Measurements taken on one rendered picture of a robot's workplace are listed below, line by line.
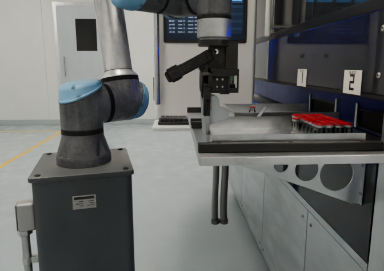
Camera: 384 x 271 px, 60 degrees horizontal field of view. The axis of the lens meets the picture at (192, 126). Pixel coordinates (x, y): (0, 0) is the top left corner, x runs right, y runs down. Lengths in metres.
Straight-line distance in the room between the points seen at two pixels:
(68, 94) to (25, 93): 5.84
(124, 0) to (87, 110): 0.35
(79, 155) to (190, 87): 0.85
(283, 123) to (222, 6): 0.43
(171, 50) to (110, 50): 0.65
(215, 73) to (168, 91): 0.94
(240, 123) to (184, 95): 0.71
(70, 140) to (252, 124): 0.52
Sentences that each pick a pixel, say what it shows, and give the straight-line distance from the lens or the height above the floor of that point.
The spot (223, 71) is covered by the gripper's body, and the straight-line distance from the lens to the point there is 0.73.
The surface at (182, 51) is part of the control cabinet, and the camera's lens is 1.65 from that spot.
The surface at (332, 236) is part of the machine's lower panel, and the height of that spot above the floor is 0.58.
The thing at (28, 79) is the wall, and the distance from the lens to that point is 6.73.
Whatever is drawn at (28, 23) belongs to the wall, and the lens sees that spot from 6.74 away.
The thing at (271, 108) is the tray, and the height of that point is 0.89.
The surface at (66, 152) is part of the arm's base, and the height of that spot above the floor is 0.83.
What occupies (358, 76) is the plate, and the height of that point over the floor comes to 1.04.
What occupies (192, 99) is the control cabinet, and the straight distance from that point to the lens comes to 1.66.
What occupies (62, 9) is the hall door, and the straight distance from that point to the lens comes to 6.56.
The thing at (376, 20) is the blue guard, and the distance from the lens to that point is 0.88.
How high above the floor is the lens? 1.06
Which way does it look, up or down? 10 degrees down
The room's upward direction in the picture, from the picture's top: straight up
